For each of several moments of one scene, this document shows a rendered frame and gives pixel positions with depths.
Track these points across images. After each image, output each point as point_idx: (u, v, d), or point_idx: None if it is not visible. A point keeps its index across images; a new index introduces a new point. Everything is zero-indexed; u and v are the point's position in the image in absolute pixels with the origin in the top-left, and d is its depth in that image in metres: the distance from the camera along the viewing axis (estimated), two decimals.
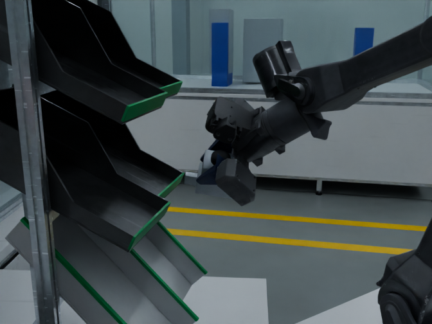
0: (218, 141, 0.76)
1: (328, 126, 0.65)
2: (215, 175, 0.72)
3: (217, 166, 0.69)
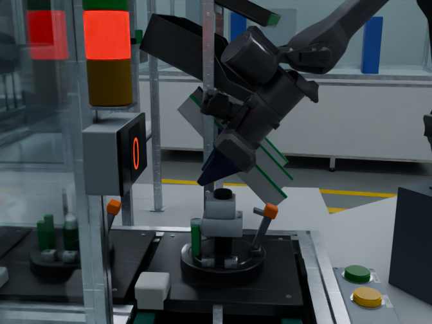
0: None
1: (314, 85, 0.73)
2: (215, 166, 0.71)
3: None
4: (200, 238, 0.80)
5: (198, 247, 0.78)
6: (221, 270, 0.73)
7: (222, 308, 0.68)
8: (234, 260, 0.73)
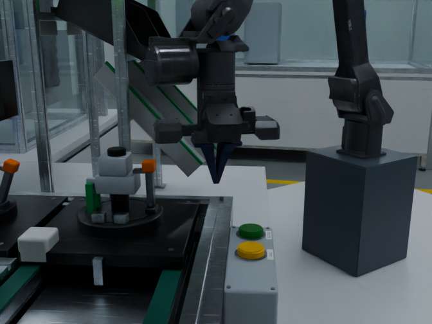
0: (214, 155, 0.74)
1: (234, 38, 0.73)
2: (225, 158, 0.75)
3: (240, 143, 0.72)
4: (98, 197, 0.81)
5: (92, 205, 0.78)
6: (109, 225, 0.74)
7: (101, 260, 0.68)
8: (123, 215, 0.74)
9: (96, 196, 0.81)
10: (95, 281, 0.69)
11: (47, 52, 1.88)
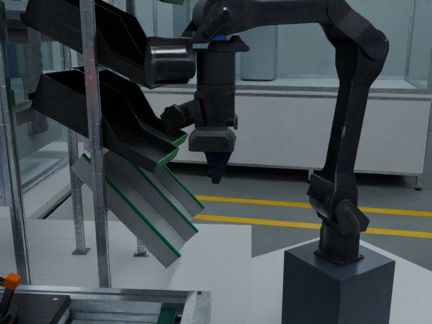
0: None
1: (236, 38, 0.72)
2: (213, 161, 0.74)
3: None
4: None
5: None
6: None
7: None
8: None
9: None
10: None
11: None
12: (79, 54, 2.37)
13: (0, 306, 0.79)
